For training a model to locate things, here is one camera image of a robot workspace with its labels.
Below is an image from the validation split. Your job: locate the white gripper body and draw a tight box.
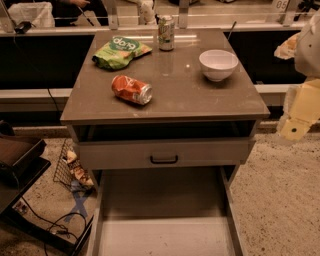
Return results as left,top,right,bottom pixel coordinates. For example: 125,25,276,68
294,10,320,78

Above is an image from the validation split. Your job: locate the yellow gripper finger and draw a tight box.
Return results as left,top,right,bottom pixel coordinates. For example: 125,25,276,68
274,33,299,60
277,79,320,141

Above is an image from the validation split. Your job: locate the crushed red coke can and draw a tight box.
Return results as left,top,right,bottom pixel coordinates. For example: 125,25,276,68
111,75,152,105

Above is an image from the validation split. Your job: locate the green white soda can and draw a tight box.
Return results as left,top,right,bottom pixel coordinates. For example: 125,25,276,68
158,15,175,51

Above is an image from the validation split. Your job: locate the white ceramic bowl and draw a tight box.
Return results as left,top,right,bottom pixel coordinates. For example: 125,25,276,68
199,50,239,82

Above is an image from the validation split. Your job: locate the grey drawer cabinet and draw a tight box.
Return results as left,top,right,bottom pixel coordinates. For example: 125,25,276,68
60,28,271,256

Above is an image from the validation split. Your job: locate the green chip bag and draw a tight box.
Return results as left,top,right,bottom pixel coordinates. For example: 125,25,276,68
92,36,152,71

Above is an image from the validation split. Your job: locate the open bottom drawer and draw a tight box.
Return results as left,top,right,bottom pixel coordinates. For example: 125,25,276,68
86,167,248,256

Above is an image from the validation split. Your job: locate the snack packet in basket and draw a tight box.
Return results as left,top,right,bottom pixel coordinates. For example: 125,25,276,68
66,150,93,186

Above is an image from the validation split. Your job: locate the blue tape cross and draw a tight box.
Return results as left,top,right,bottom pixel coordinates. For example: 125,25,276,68
64,180,92,222

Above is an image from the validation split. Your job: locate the white plastic bag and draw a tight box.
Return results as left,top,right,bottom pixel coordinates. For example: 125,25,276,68
8,2,55,28

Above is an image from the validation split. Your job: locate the middle drawer with black handle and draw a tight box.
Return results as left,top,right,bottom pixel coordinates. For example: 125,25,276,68
74,137,255,170

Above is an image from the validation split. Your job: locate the wire mesh basket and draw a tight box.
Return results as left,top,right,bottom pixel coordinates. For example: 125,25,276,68
53,139,94,191

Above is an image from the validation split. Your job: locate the black floor cable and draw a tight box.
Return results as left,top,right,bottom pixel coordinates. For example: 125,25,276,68
19,196,88,256

